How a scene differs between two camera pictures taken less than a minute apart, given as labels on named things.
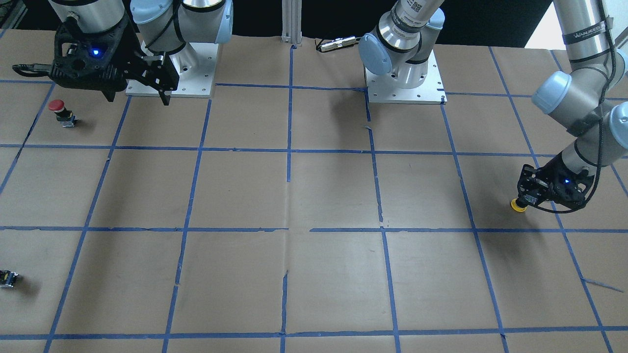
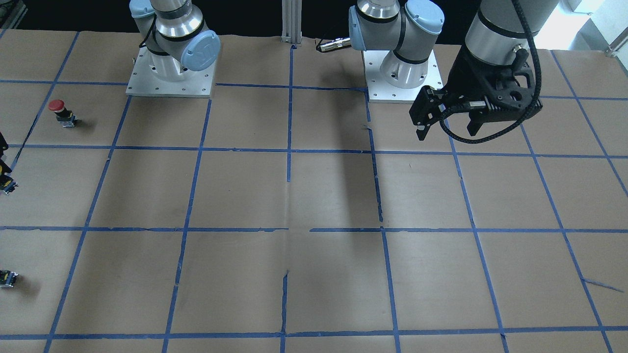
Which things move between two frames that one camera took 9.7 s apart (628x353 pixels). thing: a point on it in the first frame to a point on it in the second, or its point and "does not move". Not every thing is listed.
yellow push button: [516, 207] to [7, 184]
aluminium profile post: [291, 21] does not move
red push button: [66, 117] does not move
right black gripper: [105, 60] to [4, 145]
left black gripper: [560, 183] to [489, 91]
